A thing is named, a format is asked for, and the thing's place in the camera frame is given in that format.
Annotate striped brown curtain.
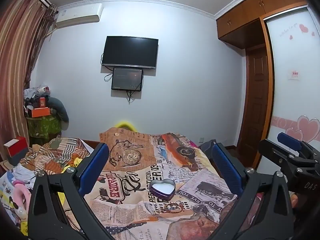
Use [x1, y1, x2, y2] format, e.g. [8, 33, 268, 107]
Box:
[1, 0, 57, 159]

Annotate small black wall monitor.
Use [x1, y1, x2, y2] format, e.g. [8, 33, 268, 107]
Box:
[111, 67, 144, 92]

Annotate wooden overhead cabinet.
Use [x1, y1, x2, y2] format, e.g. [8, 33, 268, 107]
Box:
[216, 0, 306, 49]

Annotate green patterned cloth bin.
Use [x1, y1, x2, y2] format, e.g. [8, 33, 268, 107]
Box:
[27, 115, 61, 139]

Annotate striped patchwork quilt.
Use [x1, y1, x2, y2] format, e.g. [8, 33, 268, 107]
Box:
[20, 137, 93, 174]

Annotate purple heart-shaped tin box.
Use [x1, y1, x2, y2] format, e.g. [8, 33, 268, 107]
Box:
[149, 179, 176, 201]

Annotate red and white box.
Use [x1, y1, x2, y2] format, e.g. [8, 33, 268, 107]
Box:
[4, 137, 29, 166]

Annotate yellow chair back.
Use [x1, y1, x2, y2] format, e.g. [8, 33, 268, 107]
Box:
[115, 121, 137, 132]

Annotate right hand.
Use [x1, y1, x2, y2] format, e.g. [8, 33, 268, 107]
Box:
[290, 192, 299, 208]

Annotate yellow cloth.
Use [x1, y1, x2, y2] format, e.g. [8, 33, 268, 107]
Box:
[60, 153, 82, 173]

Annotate large wall-mounted black television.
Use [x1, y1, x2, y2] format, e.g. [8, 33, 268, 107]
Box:
[101, 36, 158, 69]

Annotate grey stuffed pillow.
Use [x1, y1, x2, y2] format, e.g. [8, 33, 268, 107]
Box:
[48, 96, 69, 131]

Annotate brown wooden door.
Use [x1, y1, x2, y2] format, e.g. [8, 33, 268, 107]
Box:
[237, 45, 268, 164]

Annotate red gold braided bracelet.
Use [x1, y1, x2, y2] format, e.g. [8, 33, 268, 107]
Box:
[159, 200, 187, 215]

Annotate dark blue bag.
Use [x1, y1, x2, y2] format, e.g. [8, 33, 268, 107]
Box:
[199, 139, 216, 163]

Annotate newspaper print bed blanket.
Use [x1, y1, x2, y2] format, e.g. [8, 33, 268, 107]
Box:
[85, 127, 236, 239]

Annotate orange shoe box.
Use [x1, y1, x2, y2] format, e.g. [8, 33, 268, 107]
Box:
[31, 107, 50, 118]

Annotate white wall air conditioner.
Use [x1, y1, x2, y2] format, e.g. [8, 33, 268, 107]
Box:
[56, 3, 103, 28]

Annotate small red box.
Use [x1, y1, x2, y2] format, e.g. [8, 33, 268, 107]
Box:
[39, 97, 48, 108]

